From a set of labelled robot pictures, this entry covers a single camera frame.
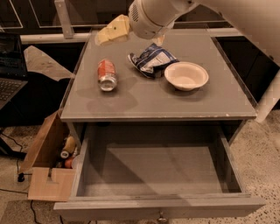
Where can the blue white chip bag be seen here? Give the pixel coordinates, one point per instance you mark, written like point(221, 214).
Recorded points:
point(152, 61)

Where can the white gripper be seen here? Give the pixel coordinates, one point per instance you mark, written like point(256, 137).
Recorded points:
point(148, 24)

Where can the grey cabinet with flat top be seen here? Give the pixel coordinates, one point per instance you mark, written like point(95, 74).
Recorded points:
point(140, 99)

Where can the metal drawer handle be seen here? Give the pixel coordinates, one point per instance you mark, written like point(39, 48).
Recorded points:
point(161, 219)

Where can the brown cardboard box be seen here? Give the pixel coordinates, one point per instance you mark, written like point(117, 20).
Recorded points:
point(48, 183)

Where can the white paper bowl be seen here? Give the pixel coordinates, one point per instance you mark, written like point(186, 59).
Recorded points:
point(186, 76)

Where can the brown cardboard sheet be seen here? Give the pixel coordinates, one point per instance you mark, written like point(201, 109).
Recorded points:
point(40, 62)

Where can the yellow bottle in box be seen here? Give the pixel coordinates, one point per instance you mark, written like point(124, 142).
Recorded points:
point(68, 148)

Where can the orange item in box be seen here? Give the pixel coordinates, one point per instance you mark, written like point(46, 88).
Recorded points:
point(68, 163)

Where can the open grey top drawer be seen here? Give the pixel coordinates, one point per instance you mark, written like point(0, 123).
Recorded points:
point(129, 171)

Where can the grey metal railing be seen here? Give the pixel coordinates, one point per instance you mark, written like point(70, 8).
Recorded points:
point(67, 20)

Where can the orange coke can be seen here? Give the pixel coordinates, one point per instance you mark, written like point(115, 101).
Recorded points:
point(106, 75)

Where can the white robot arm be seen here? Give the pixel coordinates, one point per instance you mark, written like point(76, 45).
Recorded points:
point(257, 20)

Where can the black laptop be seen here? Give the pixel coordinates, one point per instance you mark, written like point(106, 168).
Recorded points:
point(13, 71)

